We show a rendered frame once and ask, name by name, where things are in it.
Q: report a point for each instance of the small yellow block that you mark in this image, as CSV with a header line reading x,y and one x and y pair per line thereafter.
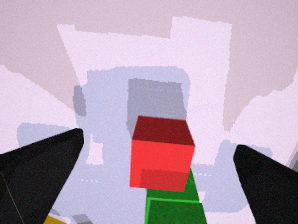
x,y
52,220

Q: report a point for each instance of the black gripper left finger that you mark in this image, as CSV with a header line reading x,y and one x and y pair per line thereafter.
x,y
31,177

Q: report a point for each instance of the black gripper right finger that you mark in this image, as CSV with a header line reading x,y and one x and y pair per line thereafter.
x,y
270,187

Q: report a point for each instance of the red block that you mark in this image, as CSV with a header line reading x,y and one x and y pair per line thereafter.
x,y
162,150

